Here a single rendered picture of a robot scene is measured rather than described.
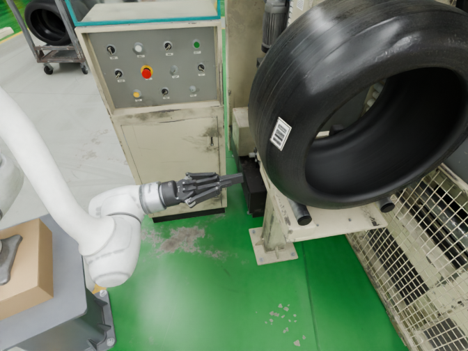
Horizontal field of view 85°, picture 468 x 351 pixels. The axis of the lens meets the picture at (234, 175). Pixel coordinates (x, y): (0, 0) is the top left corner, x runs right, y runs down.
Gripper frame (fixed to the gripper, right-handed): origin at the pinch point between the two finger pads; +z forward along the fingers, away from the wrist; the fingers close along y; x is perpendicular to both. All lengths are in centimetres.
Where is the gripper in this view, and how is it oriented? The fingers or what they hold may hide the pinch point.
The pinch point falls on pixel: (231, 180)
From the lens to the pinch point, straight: 76.9
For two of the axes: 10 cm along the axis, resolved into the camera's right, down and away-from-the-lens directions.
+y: -1.8, -7.0, 7.0
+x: 1.4, 6.8, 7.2
